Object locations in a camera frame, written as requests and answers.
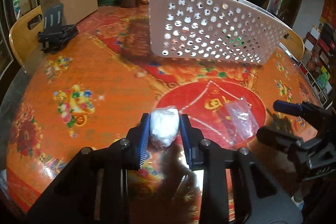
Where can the left wooden chair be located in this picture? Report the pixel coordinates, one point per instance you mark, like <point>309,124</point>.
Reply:
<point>23,40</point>

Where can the black phone stand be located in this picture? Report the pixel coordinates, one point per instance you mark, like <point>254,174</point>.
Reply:
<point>55,36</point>

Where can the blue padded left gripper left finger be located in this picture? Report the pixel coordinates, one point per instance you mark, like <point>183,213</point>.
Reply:
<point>144,133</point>

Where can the white perforated plastic basket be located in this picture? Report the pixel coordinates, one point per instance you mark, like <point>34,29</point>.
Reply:
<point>221,30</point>

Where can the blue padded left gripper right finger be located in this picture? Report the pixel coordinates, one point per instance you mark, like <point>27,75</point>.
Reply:
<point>185,130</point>

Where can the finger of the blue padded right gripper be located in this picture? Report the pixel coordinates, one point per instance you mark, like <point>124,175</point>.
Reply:
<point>280,141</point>
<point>287,108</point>

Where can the wooden chair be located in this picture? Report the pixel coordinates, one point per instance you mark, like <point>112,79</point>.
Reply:
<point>294,44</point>
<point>23,40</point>

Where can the orange floral tablecloth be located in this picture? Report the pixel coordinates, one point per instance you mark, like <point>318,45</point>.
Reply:
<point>99,86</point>

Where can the white cubby shelf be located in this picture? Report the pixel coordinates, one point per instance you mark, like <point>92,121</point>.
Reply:
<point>323,94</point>

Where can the clear plastic bag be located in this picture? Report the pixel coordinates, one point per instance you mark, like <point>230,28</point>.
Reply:
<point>242,118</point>

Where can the right wooden chair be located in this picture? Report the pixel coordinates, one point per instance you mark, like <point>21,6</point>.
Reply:
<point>294,44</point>

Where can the small white ball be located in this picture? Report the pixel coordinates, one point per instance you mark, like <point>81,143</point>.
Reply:
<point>164,126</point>

